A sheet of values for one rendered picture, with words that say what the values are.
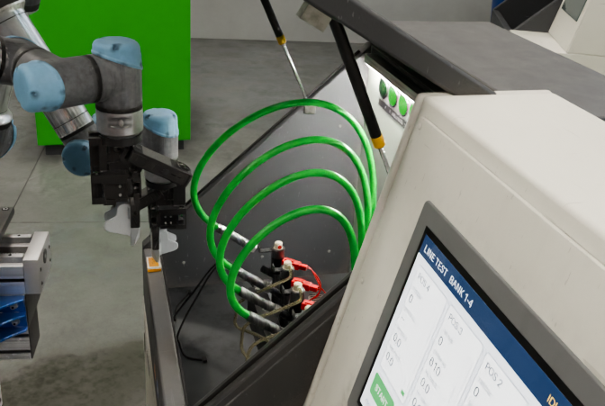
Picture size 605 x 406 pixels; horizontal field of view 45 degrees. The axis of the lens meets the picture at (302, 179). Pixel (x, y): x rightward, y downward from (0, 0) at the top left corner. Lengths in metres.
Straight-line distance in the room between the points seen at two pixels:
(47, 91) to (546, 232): 0.72
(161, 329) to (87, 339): 1.63
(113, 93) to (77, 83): 0.06
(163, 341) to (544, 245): 0.92
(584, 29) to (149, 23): 2.48
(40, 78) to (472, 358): 0.71
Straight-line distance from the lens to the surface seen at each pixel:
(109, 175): 1.25
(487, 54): 1.58
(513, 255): 0.83
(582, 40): 4.13
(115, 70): 1.18
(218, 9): 7.89
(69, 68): 1.16
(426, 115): 1.05
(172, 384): 1.42
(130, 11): 4.63
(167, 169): 1.26
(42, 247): 1.80
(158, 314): 1.60
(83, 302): 3.40
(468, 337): 0.88
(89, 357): 3.08
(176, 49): 4.71
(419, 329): 0.97
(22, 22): 1.53
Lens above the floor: 1.85
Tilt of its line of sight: 24 degrees down
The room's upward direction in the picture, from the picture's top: 4 degrees clockwise
